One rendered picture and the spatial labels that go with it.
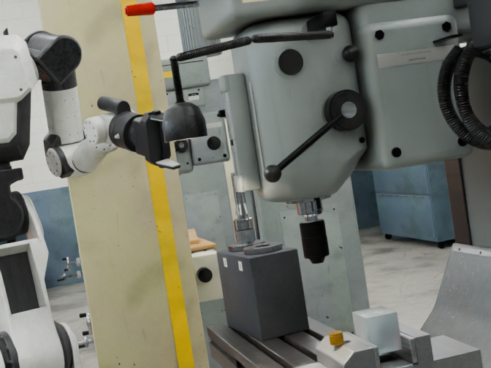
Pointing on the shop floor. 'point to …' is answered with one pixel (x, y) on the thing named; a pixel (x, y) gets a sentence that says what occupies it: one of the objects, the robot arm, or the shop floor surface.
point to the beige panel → (129, 201)
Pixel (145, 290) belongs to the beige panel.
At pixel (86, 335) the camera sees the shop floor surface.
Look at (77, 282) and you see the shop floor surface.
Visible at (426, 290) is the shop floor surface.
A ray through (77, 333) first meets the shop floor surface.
